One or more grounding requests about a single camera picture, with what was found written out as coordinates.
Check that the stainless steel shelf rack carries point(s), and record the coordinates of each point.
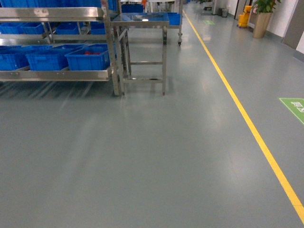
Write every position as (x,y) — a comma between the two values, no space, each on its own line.
(84,23)

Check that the blue bin with red bags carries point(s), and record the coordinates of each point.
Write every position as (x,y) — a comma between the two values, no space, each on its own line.
(78,61)

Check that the empty blue plastic bin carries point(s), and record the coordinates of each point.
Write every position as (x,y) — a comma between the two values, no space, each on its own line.
(52,59)

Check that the stainless steel table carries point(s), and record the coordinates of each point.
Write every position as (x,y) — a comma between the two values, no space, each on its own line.
(141,48)

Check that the red bubble wrap bags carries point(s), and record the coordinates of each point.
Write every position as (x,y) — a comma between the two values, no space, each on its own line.
(92,53)

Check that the yellow mop bucket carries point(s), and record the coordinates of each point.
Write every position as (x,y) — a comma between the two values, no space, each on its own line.
(243,18)

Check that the plant in gold pot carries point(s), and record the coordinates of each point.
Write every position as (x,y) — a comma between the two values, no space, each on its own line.
(264,10)

